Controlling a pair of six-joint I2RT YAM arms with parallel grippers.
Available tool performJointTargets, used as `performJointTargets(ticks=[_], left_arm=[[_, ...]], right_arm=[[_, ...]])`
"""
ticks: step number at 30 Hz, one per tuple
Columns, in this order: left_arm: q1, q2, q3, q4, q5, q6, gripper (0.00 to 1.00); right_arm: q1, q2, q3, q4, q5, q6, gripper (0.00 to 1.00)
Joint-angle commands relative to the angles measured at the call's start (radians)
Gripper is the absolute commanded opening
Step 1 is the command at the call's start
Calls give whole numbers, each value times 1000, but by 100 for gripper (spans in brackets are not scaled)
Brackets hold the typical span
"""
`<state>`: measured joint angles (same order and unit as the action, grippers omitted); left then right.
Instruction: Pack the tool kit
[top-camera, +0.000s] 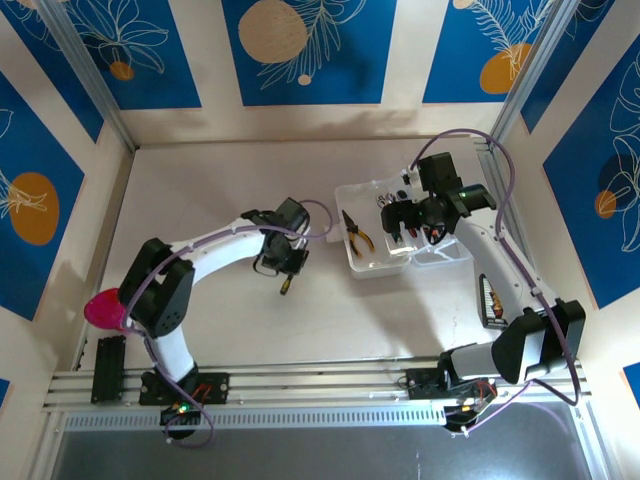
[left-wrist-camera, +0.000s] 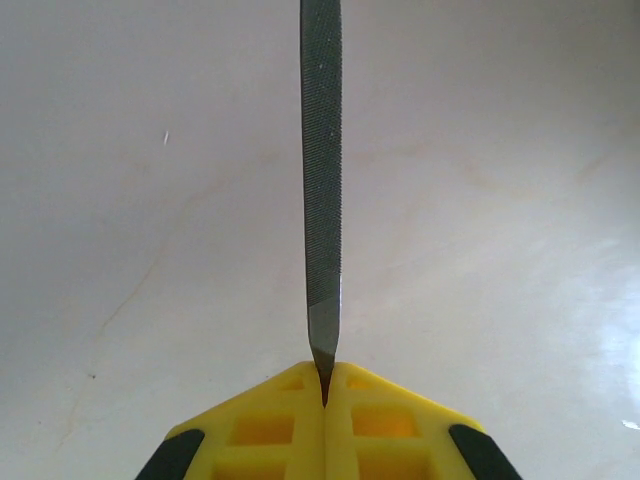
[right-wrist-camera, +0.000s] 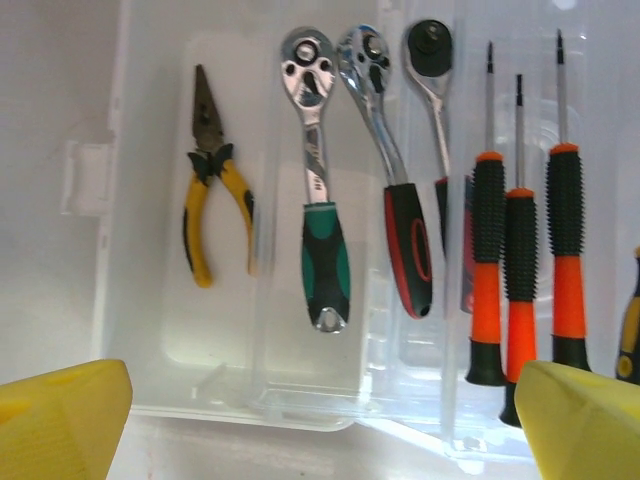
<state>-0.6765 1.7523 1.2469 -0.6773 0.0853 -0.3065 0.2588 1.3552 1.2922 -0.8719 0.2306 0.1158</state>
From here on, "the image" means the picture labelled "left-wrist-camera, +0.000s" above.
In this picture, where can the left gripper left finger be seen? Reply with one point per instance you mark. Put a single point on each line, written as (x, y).
(305, 440)

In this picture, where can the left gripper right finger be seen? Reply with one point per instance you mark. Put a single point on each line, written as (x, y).
(342, 440)

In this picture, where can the long yellow black file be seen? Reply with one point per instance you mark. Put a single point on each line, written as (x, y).
(320, 150)

